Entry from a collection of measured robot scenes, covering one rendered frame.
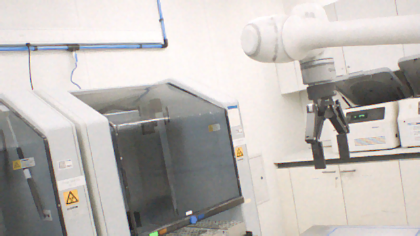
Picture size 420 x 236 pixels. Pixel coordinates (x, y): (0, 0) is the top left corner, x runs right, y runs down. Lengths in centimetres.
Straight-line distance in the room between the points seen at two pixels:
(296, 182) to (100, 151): 267
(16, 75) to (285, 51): 193
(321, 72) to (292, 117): 325
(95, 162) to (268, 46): 80
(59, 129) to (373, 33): 100
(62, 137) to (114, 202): 30
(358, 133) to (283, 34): 265
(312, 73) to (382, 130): 239
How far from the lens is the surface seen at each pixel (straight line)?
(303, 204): 396
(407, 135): 342
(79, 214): 148
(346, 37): 94
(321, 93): 111
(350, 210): 374
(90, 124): 152
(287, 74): 419
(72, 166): 147
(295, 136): 436
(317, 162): 110
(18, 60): 268
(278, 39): 97
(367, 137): 354
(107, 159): 154
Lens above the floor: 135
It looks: 3 degrees down
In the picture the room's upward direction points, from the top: 10 degrees counter-clockwise
